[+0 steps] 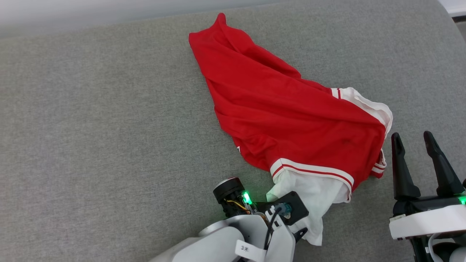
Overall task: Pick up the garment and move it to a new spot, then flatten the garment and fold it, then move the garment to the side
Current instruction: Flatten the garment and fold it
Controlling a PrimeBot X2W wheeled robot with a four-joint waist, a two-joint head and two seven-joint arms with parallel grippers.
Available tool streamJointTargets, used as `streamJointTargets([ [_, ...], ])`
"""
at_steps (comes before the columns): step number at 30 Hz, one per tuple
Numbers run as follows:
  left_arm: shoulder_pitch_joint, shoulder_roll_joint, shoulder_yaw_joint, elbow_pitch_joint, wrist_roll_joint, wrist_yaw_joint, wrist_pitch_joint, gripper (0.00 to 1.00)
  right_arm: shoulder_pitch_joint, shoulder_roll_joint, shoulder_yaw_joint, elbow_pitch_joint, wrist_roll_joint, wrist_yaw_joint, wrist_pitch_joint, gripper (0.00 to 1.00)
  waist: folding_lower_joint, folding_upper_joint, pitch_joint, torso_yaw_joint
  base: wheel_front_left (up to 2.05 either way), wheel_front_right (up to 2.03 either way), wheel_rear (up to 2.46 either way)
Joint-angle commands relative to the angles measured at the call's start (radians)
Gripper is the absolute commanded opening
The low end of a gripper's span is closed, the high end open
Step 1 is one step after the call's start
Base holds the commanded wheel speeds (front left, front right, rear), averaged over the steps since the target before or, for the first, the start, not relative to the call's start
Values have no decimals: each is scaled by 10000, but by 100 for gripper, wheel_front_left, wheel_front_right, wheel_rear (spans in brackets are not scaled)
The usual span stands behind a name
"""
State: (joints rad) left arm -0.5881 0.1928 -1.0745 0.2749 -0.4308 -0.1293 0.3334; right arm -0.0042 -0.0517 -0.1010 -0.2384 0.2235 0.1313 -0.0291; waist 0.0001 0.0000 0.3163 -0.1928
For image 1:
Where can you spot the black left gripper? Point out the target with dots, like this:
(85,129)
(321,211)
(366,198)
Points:
(289,207)

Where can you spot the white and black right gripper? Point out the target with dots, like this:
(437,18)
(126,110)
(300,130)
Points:
(429,220)

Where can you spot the red and white jersey garment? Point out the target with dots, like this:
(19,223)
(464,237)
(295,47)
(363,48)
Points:
(284,120)

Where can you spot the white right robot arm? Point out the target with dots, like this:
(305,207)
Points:
(455,254)

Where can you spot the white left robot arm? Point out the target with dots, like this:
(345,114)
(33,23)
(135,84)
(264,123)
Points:
(211,243)

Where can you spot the white paper label tag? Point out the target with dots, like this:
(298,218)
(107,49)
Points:
(248,249)

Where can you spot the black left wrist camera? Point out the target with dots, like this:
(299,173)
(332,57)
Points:
(227,191)

